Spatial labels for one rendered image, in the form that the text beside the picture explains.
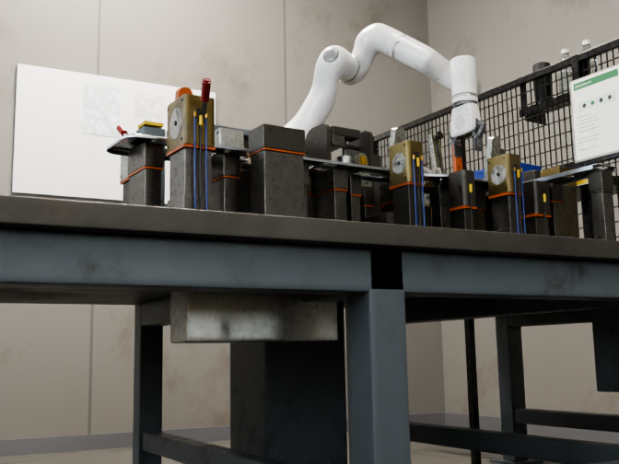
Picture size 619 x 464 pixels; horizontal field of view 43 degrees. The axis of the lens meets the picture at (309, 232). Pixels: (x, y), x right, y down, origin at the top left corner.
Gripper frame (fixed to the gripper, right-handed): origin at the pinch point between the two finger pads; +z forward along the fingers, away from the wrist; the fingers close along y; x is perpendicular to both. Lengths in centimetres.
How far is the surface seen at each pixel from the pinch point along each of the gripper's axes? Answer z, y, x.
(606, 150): -4, 13, 54
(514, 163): 10.2, 25.1, -6.1
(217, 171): 17, 3, -91
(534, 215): 24.7, 22.8, 3.8
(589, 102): -23, 7, 54
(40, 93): -80, -246, -77
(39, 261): 50, 64, -150
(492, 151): 5.0, 17.7, -7.2
